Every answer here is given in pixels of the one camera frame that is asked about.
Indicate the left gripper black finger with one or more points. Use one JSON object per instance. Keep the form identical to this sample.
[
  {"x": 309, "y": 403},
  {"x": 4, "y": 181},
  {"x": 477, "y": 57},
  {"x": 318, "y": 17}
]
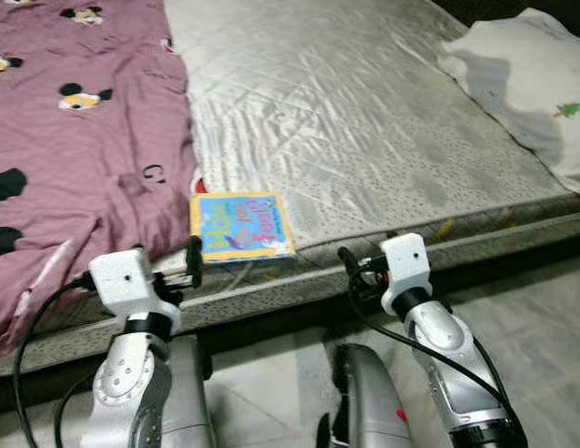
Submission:
[
  {"x": 139, "y": 249},
  {"x": 193, "y": 261}
]

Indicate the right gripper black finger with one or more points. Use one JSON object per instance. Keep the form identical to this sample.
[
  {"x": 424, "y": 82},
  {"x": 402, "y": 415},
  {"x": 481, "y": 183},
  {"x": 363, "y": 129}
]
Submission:
[{"x": 349, "y": 262}]

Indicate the colourful children's book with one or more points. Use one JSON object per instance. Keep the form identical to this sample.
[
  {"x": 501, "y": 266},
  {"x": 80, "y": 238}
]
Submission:
[{"x": 243, "y": 227}]

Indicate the white pillow with tree print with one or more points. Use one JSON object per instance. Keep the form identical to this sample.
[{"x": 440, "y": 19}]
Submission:
[{"x": 532, "y": 84}]

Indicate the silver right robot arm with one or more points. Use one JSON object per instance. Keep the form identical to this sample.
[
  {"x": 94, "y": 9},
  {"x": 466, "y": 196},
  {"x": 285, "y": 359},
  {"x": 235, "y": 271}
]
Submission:
[{"x": 453, "y": 364}]

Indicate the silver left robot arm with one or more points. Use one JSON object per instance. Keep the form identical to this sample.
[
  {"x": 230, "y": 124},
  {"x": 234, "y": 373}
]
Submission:
[{"x": 131, "y": 383}]

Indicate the pink Mickey print blanket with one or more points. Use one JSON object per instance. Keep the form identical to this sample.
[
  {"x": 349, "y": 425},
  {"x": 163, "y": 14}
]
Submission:
[{"x": 84, "y": 159}]

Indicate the silver robot left leg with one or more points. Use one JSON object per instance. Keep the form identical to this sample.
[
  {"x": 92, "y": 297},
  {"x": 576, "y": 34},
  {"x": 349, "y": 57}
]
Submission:
[{"x": 187, "y": 401}]

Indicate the silver robot leg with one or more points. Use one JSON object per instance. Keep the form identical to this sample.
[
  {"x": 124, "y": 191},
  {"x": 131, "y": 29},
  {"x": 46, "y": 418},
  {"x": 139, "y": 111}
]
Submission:
[
  {"x": 187, "y": 401},
  {"x": 369, "y": 401}
]

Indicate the silver robot right leg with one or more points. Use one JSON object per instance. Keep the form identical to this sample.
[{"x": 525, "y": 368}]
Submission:
[{"x": 369, "y": 401}]

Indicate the grey quilted mattress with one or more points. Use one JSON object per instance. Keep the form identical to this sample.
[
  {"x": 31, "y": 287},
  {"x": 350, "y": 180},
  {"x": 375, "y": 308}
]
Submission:
[{"x": 346, "y": 112}]

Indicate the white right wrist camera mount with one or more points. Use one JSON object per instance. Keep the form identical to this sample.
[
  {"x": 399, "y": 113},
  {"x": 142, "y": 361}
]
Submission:
[{"x": 406, "y": 266}]

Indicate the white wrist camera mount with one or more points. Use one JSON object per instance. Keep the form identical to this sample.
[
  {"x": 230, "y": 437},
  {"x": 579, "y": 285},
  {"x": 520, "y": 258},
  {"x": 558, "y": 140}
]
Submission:
[
  {"x": 121, "y": 280},
  {"x": 406, "y": 266}
]

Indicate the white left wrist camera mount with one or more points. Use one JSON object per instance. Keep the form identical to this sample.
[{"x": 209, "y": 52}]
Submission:
[{"x": 121, "y": 280}]

